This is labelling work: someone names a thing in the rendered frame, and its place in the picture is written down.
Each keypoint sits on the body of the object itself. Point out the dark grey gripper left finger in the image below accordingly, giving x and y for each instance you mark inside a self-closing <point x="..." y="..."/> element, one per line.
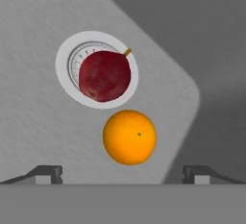
<point x="48" y="172"/>

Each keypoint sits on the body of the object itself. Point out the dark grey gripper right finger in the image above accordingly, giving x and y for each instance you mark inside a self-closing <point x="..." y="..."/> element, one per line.
<point x="196" y="172"/>

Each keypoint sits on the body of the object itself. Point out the grey steel sink basin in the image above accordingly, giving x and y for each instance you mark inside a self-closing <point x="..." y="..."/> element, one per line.
<point x="38" y="112"/>

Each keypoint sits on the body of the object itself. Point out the orange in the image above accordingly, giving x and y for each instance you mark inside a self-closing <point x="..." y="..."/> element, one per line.
<point x="129" y="137"/>

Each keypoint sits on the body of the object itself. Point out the white round sink drain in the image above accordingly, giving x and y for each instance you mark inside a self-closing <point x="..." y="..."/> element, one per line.
<point x="64" y="70"/>

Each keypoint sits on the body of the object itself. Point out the dark red pear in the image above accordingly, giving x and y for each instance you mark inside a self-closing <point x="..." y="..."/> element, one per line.
<point x="104" y="77"/>

